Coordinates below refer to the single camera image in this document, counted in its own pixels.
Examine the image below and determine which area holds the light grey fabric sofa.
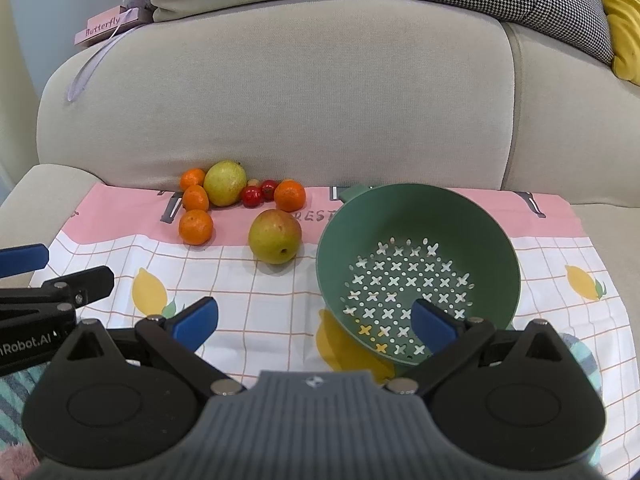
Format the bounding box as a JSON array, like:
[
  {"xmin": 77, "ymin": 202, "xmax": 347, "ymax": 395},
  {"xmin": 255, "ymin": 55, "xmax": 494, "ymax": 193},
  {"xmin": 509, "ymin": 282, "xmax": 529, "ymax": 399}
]
[{"xmin": 1, "ymin": 0, "xmax": 639, "ymax": 245}]

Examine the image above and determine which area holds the pink checkered lemon cloth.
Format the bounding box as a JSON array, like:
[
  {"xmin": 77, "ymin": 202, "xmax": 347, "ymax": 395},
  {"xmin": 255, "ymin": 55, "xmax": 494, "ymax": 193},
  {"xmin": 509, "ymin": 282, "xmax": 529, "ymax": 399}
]
[{"xmin": 32, "ymin": 184, "xmax": 639, "ymax": 479}]

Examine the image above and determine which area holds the pink butterfly sign box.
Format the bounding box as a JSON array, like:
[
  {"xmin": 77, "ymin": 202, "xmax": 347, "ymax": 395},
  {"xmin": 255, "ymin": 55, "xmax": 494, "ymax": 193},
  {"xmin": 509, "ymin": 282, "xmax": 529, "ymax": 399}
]
[{"xmin": 74, "ymin": 6, "xmax": 141, "ymax": 47}]

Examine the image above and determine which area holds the teal striped rug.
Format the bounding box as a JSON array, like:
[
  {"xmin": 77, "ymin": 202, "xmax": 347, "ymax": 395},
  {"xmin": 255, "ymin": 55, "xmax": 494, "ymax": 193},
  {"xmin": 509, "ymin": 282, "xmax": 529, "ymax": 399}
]
[{"xmin": 0, "ymin": 364, "xmax": 46, "ymax": 480}]

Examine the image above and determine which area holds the yellow cushion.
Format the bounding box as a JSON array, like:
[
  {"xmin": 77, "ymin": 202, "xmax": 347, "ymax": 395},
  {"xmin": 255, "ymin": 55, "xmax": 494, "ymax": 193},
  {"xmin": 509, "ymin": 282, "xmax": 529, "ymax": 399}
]
[{"xmin": 602, "ymin": 0, "xmax": 640, "ymax": 86}]

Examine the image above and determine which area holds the mandarin orange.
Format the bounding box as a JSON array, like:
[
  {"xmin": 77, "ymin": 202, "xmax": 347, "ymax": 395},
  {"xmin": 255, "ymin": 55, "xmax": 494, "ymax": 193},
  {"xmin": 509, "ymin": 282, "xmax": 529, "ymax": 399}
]
[
  {"xmin": 182, "ymin": 184, "xmax": 209, "ymax": 211},
  {"xmin": 273, "ymin": 179, "xmax": 306, "ymax": 212},
  {"xmin": 179, "ymin": 168, "xmax": 206, "ymax": 192},
  {"xmin": 178, "ymin": 209, "xmax": 214, "ymax": 246}
]

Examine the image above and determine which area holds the lilac ribbon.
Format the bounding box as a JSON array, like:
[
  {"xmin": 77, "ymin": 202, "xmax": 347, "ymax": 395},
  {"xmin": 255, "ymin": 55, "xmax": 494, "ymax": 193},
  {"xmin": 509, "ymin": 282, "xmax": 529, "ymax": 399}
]
[{"xmin": 66, "ymin": 9, "xmax": 137, "ymax": 103}]

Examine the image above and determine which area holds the yellow-green guava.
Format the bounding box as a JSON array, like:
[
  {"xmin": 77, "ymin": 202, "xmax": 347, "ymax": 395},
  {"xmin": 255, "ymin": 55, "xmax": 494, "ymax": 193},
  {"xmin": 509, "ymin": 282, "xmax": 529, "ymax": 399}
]
[
  {"xmin": 203, "ymin": 160, "xmax": 247, "ymax": 207},
  {"xmin": 248, "ymin": 209, "xmax": 302, "ymax": 266}
]

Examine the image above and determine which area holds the green perforated colander bowl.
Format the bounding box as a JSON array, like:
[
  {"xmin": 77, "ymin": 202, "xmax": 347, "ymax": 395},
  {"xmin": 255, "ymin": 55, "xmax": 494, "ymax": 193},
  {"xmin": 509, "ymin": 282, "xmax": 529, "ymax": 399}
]
[{"xmin": 316, "ymin": 183, "xmax": 521, "ymax": 366}]

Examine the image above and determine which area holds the red cherry tomato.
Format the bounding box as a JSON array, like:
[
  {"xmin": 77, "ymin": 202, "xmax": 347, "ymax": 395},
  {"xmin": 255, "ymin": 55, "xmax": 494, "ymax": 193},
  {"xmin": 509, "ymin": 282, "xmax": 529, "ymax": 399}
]
[
  {"xmin": 260, "ymin": 179, "xmax": 279, "ymax": 203},
  {"xmin": 241, "ymin": 185, "xmax": 262, "ymax": 208}
]

